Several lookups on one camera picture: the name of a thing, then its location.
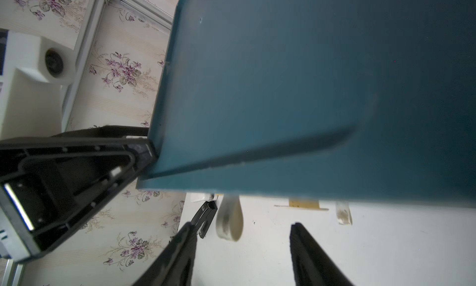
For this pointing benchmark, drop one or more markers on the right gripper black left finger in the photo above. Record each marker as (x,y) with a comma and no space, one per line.
(174,266)

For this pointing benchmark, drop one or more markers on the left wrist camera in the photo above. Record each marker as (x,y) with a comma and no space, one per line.
(34,69)

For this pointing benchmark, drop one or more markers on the yellow drawer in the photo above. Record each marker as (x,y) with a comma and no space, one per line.
(302,204)

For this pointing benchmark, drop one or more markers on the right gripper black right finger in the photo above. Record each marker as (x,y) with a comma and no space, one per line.
(311,265)

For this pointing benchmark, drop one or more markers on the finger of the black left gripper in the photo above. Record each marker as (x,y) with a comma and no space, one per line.
(52,186)

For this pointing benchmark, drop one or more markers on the teal drawer cabinet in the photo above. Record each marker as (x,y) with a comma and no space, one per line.
(359,100)

